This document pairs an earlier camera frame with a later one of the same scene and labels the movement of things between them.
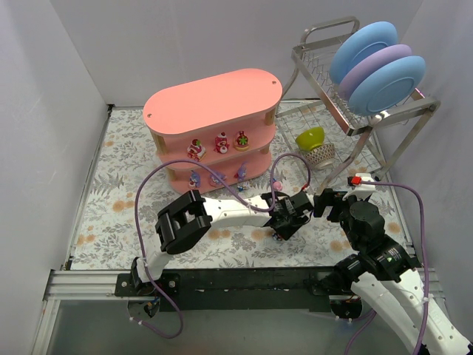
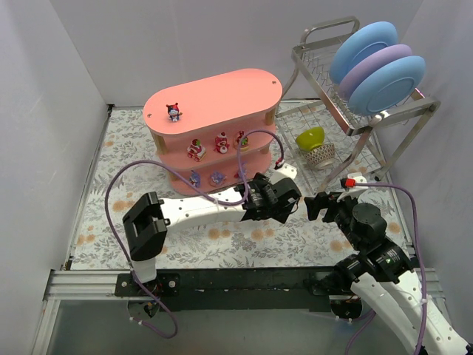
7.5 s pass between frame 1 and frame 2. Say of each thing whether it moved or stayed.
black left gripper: moved
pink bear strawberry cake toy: stayed
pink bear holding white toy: stayed
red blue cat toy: moved
